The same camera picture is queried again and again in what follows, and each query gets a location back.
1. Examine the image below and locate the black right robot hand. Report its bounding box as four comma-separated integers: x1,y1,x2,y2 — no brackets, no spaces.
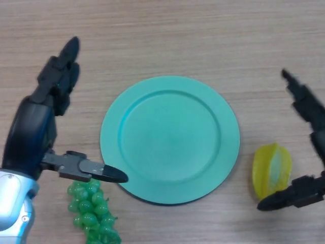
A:
256,68,325,211

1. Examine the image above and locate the green grape bunch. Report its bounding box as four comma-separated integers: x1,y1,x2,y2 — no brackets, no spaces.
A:
67,179,122,244

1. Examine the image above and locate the yellow starfruit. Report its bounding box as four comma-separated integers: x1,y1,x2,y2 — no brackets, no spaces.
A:
252,142,293,203

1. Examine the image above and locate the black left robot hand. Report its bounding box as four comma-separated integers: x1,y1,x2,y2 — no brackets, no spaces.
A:
2,36,129,184

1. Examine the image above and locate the green round plate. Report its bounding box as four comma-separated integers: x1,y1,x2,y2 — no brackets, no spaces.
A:
100,75,241,205

